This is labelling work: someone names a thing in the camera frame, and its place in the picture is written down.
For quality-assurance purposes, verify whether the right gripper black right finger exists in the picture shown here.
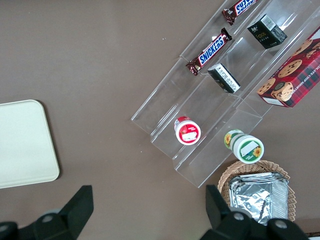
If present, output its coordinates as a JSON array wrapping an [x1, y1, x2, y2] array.
[[201, 184, 311, 240]]

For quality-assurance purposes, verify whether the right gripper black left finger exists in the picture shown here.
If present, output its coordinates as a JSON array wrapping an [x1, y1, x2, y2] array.
[[0, 184, 95, 240]]

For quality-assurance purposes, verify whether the foil tray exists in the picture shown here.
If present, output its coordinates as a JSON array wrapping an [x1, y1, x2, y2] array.
[[228, 171, 290, 226]]

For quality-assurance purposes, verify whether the light wicker basket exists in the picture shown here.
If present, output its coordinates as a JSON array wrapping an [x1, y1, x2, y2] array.
[[217, 159, 297, 223]]

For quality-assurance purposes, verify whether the cream plastic tray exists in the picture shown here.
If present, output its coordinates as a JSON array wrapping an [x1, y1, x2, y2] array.
[[0, 99, 61, 190]]

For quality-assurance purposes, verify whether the green-lidded sunflower jar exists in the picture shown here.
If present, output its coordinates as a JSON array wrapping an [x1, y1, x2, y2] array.
[[223, 129, 265, 165]]

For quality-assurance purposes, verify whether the red-lidded small jar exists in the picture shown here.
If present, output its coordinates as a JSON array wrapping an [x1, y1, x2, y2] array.
[[173, 115, 202, 146]]

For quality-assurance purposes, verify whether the clear acrylic stepped shelf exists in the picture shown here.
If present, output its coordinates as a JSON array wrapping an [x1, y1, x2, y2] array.
[[130, 0, 320, 189]]

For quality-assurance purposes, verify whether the small black carton box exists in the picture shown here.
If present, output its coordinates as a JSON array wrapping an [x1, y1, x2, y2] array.
[[207, 62, 242, 95], [246, 14, 288, 50]]

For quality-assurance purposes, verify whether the red tartan cookie box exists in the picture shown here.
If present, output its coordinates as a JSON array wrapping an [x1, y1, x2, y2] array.
[[256, 26, 320, 108]]

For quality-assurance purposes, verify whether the Snickers chocolate bar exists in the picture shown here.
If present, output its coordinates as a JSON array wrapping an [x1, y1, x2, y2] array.
[[221, 0, 259, 26], [185, 27, 233, 77]]

